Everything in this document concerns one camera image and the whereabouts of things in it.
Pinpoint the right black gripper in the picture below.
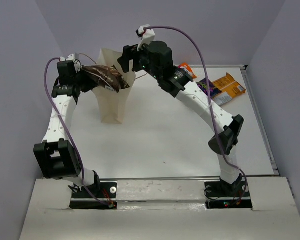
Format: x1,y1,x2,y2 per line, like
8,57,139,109
117,39,161,81

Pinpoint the brown Kettle chips bag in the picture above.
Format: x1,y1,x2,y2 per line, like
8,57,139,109
81,65,130,93

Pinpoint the beige paper bag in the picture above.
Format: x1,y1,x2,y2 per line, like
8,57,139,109
91,48,137,124

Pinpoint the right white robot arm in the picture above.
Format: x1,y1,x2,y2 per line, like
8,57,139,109
117,41,244,197

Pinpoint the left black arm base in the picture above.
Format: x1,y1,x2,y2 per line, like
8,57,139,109
68,181,118,210

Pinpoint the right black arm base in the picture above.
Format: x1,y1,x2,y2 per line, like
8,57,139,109
203,180,253,210

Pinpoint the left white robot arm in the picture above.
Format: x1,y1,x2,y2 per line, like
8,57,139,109
33,55,101,198

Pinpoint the purple snack bag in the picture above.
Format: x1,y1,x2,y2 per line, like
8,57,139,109
197,78,222,99

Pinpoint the orange red candy packet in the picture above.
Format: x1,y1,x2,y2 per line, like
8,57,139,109
178,62,197,80

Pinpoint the orange snack bar packet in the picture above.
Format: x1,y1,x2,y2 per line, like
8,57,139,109
212,72,246,106

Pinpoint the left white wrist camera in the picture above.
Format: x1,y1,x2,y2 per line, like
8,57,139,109
59,52,82,73

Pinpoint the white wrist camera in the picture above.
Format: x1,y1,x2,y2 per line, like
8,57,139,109
59,52,82,73
136,24,156,51

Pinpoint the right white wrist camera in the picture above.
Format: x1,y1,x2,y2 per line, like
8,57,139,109
136,24,156,51

